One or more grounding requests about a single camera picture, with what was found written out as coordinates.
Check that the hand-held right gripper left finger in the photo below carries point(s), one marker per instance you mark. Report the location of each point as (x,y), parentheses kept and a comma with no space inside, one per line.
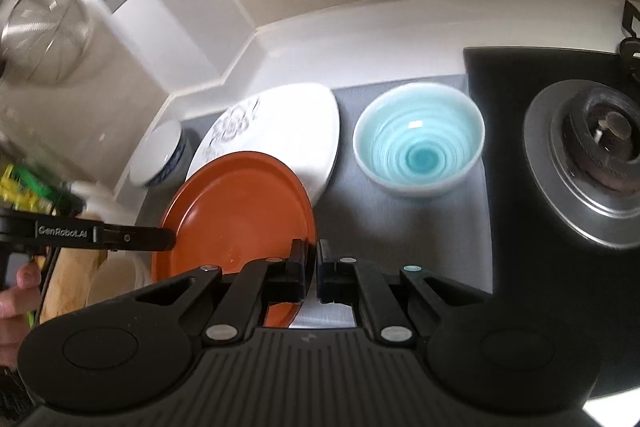
(299,268)

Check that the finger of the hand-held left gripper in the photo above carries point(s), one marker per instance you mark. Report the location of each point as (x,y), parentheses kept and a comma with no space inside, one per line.
(135,237)

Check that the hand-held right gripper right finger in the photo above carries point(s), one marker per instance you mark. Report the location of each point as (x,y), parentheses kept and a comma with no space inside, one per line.
(325,268)

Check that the orange plate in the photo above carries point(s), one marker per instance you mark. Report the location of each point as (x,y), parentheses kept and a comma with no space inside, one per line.
(240,212)

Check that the person's left hand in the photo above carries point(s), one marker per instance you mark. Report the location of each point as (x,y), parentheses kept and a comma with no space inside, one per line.
(17,302)

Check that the yellow green packet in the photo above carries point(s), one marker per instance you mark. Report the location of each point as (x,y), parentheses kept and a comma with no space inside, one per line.
(27,189)

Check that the white bottle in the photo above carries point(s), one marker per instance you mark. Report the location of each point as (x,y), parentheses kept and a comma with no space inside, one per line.
(97,202)

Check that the white and blue bowl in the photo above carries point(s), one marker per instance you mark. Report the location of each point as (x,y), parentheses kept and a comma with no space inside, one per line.
(157,154)

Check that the grey mat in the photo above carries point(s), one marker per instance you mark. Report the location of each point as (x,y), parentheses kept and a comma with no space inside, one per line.
(415,207)

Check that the white patterned plate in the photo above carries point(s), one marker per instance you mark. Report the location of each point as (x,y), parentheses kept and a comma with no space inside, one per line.
(280,127)

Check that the light blue bowl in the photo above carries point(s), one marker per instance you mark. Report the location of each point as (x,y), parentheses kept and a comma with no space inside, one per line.
(419,140)

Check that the metal mesh strainer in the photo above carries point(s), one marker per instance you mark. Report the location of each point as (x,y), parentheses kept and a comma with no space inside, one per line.
(45,37)

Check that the black gas stove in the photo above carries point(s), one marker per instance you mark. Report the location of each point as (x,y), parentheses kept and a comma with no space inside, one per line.
(560,187)

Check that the gas stove burner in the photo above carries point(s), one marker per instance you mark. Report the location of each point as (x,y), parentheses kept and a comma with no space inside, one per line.
(587,157)

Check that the black stove grate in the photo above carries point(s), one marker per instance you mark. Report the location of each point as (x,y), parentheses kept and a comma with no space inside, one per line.
(631,29)

